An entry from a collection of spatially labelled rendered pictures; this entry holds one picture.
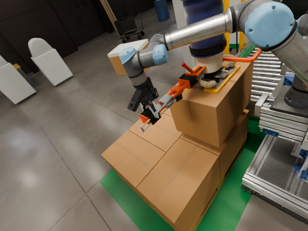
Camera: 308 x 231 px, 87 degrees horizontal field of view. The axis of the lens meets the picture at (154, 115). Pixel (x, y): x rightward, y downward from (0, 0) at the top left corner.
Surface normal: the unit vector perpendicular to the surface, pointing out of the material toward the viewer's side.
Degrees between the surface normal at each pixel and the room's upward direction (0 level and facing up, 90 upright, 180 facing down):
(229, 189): 0
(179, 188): 0
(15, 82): 90
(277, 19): 84
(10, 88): 90
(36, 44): 90
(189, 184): 0
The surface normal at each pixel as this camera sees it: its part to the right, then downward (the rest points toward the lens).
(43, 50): 0.65, 0.33
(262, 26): -0.24, 0.61
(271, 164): -0.29, -0.72
